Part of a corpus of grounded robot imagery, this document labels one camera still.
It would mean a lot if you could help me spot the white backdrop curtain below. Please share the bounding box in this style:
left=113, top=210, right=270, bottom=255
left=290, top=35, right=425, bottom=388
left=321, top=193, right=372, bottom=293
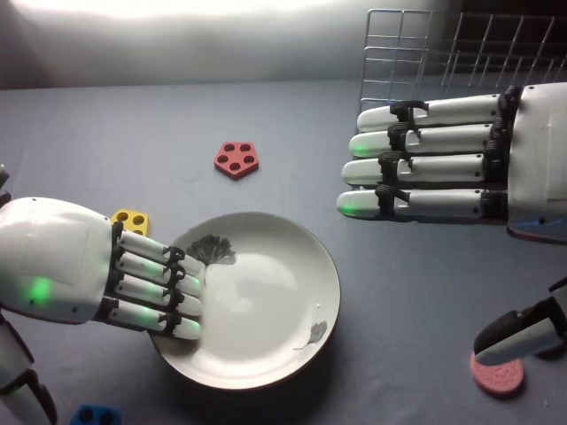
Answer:
left=0, top=0, right=567, bottom=92

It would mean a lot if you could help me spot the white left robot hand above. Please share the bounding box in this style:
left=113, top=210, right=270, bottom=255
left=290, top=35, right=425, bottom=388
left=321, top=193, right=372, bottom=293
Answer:
left=0, top=197, right=208, bottom=342

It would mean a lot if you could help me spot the grey table cloth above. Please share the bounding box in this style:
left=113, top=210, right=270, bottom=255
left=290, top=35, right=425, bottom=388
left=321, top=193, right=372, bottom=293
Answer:
left=0, top=78, right=567, bottom=425

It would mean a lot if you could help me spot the yellow pentagon block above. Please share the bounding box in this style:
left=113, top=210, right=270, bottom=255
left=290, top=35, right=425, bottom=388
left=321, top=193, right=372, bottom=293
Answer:
left=109, top=209, right=151, bottom=238

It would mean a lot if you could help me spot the pink sandwich cookie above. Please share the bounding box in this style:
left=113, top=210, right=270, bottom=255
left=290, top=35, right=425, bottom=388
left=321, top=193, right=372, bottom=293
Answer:
left=469, top=353, right=526, bottom=397

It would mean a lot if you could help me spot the white plate with leaf print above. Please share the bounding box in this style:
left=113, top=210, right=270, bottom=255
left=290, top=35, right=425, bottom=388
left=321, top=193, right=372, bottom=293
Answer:
left=148, top=212, right=342, bottom=390

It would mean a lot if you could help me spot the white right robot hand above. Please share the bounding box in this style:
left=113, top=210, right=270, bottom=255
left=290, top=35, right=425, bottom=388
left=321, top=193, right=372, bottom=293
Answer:
left=335, top=81, right=567, bottom=367

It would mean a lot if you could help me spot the wire dish rack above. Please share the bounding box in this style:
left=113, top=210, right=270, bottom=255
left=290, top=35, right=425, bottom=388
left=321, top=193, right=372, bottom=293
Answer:
left=358, top=7, right=567, bottom=134

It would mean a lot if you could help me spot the blue pentagon block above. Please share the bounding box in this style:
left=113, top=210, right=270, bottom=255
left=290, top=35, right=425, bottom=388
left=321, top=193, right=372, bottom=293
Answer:
left=70, top=404, right=123, bottom=425

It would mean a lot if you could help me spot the red pentagon block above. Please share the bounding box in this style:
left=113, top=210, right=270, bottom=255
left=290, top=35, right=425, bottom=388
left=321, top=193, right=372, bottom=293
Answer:
left=213, top=141, right=260, bottom=182

